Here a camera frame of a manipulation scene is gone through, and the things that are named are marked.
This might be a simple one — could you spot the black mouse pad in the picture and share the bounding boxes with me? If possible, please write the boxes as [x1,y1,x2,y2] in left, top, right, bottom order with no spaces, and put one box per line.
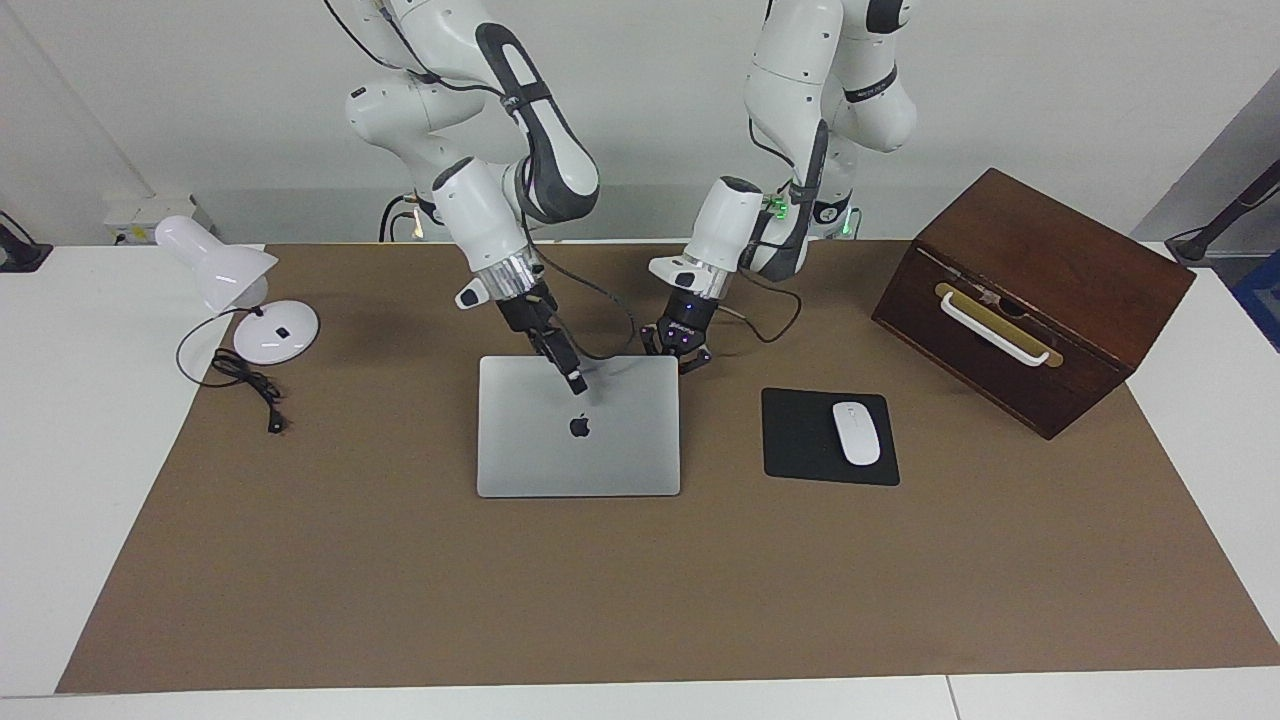
[761,387,901,488]

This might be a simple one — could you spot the dark wooden box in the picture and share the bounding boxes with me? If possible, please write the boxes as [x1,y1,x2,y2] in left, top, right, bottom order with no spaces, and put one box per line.
[871,167,1197,441]

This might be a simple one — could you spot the black right base cable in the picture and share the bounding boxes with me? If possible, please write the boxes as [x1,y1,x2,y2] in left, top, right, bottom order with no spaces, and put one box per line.
[378,195,421,243]

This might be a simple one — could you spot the black lamp power cable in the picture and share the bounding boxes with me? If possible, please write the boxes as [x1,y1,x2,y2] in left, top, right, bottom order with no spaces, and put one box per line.
[176,308,288,435]

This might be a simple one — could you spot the white box handle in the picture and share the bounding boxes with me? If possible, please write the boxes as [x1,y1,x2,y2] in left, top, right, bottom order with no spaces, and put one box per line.
[940,290,1053,367]

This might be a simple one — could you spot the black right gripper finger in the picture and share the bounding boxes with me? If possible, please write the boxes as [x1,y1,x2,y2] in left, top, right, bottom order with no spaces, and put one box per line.
[548,338,589,397]

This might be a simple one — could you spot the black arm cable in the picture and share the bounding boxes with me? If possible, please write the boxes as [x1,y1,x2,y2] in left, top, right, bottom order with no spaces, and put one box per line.
[718,268,804,344]
[520,200,641,361]

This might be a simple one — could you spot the brown table mat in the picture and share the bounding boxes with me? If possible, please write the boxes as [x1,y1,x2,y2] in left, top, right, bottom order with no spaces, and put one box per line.
[55,238,1280,695]

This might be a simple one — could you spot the white power strip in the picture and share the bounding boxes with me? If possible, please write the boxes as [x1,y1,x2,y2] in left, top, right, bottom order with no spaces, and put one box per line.
[103,193,206,246]

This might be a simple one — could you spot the white computer mouse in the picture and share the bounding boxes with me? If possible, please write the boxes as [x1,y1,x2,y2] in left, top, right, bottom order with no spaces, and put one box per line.
[832,401,882,467]

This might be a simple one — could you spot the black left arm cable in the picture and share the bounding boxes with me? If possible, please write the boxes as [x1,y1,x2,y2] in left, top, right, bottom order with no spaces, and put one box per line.
[718,268,804,344]

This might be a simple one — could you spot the blue object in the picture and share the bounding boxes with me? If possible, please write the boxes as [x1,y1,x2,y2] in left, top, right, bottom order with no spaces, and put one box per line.
[1232,250,1280,353]

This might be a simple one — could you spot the black clamp mount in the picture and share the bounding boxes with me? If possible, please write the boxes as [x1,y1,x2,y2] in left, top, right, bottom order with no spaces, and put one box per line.
[0,212,53,273]

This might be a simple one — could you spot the silver laptop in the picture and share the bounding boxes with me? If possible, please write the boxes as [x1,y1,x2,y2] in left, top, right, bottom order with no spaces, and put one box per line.
[476,354,682,498]

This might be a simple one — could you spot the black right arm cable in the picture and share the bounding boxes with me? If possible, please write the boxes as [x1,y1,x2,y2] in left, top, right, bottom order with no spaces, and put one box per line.
[520,200,641,361]

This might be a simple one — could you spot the brass handle plate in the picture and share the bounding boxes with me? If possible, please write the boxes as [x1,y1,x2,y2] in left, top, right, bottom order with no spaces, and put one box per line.
[935,282,1065,369]

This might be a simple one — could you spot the white desk lamp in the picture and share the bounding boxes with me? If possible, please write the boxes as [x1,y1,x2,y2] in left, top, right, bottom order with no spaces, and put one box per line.
[154,215,321,365]

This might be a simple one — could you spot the black stand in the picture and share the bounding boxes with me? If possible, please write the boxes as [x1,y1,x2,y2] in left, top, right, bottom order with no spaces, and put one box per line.
[1165,160,1280,267]

